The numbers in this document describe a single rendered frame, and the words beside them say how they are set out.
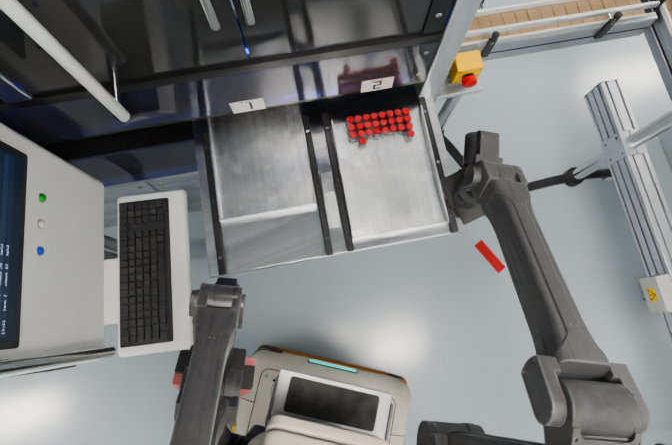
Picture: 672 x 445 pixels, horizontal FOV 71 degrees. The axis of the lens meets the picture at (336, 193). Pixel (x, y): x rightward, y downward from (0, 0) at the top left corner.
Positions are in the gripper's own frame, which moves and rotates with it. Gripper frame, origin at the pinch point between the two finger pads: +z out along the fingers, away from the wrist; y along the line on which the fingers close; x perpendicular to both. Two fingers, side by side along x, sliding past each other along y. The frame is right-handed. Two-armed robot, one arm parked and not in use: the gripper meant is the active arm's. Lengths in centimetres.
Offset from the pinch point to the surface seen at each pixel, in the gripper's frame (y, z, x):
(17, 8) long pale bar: 49, -44, 54
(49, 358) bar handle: 7, -10, 87
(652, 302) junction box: -56, 67, -61
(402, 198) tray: 8.7, 25.6, 6.1
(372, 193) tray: 13.5, 25.4, 12.9
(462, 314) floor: -40, 113, -8
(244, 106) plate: 46, 11, 34
